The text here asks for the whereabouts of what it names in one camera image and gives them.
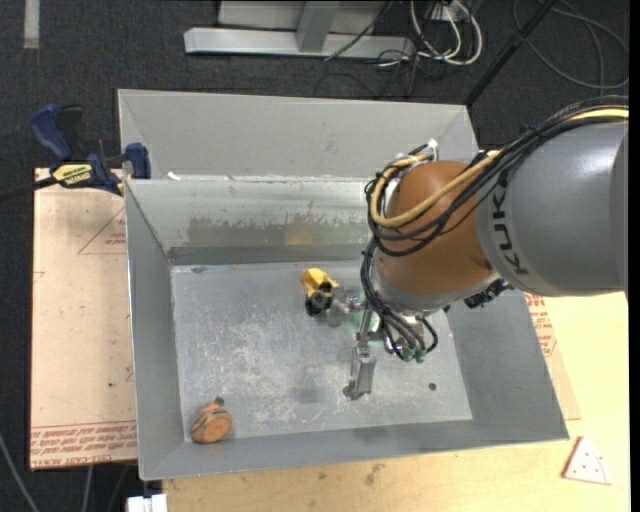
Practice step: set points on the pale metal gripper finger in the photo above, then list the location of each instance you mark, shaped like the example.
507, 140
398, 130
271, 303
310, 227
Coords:
337, 312
363, 372

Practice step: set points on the yellow and black toy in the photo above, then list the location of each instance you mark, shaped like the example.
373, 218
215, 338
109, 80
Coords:
317, 286

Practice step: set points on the grey metal bin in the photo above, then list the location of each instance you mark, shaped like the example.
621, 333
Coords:
260, 350

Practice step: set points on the orange round toy food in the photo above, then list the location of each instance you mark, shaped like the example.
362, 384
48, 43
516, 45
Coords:
212, 425

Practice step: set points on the white triangular pad with dots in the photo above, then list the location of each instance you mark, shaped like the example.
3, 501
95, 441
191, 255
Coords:
586, 463

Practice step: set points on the brown cardboard board, red print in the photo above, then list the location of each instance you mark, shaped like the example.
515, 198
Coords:
80, 310

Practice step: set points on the black cylinder on white bracket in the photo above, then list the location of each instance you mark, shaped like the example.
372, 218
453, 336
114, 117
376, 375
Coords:
484, 296

